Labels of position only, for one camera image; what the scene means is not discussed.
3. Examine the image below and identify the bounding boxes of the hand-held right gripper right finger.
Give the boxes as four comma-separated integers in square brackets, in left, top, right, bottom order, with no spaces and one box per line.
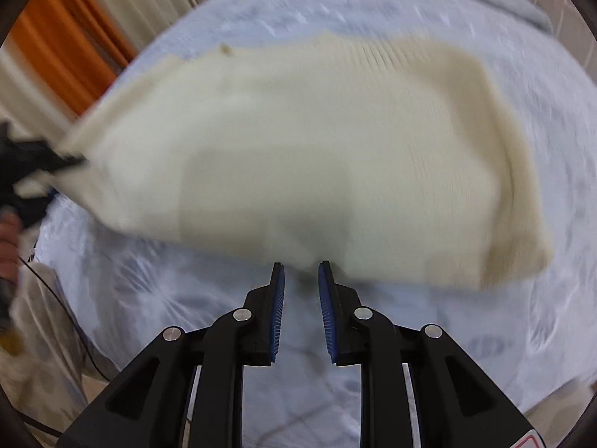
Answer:
[318,260,538,448]

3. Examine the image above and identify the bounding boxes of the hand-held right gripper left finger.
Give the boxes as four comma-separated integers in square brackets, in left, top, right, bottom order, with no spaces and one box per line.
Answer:
[60,262,286,448]

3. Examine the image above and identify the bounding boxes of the person's left hand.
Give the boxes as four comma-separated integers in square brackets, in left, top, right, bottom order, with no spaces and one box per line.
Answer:
[0,212,23,285]

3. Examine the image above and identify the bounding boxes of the black cable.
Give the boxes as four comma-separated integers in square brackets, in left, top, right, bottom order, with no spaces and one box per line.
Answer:
[16,254,119,386]

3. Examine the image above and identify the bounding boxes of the beige cloth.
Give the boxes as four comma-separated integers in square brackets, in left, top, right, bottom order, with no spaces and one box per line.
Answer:
[0,261,87,435]

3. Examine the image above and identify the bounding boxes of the bed with blue butterfly sheet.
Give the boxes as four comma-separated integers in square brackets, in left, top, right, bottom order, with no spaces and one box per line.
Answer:
[35,0,597,448]

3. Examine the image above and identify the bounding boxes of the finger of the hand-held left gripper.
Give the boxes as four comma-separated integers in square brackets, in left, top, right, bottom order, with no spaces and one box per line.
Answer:
[32,142,90,180]

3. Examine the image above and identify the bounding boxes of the cream knit cardigan red buttons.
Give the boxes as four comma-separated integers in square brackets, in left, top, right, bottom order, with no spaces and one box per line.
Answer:
[60,30,556,290]

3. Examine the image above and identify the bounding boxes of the orange curtain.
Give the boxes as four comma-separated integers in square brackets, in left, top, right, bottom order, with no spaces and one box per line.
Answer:
[12,0,136,115]

